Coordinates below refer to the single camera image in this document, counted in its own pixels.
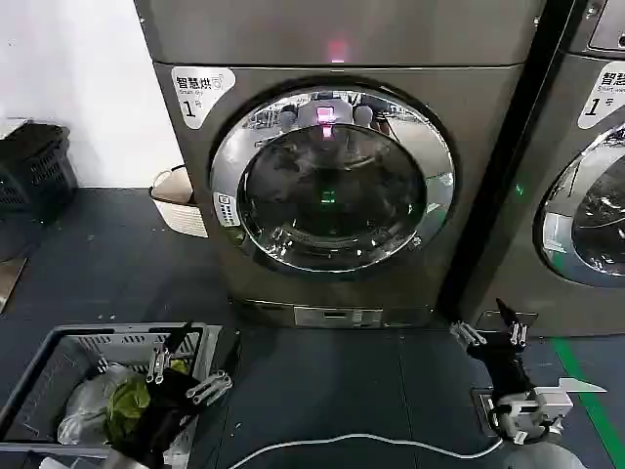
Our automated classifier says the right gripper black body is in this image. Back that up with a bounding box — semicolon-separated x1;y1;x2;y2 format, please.
467;333;533;399

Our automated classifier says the black plastic lattice basket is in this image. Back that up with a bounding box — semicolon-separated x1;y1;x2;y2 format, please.
0;120;80;222

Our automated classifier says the grey plastic laundry basket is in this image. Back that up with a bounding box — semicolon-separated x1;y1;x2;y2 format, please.
0;321;225;469

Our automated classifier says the green garment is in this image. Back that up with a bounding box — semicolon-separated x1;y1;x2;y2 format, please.
105;359;190;449

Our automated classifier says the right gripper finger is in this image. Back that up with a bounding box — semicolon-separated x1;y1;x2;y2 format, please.
494;298;529;351
449;320;482;349

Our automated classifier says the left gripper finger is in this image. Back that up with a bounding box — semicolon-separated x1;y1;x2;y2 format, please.
185;331;242;406
145;320;195;388

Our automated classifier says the green floor tape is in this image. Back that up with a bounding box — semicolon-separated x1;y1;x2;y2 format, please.
551;336;625;464

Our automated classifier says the white number label sticker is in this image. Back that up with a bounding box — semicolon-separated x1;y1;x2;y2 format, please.
170;64;237;131
576;62;625;131

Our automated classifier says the grey dryer with pink light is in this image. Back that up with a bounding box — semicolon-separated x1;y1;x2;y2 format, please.
132;0;548;329

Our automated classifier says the white garment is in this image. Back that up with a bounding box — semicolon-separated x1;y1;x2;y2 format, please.
57;363;147;447

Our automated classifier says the round chrome glass dryer door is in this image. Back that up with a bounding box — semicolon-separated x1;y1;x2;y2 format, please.
209;85;457;284

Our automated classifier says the grey floor socket box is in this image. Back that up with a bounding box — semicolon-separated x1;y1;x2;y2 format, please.
470;387;504;437

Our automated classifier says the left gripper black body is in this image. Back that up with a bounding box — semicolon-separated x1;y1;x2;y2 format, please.
140;369;204;456

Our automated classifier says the white woven basket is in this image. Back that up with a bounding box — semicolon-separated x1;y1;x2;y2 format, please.
149;164;212;239

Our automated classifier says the white cable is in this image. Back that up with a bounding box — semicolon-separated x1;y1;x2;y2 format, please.
232;431;505;469

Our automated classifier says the small white door sticker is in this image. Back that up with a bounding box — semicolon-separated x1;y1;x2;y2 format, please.
212;191;241;229

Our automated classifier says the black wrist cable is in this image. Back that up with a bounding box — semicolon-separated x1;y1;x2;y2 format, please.
486;401;515;444

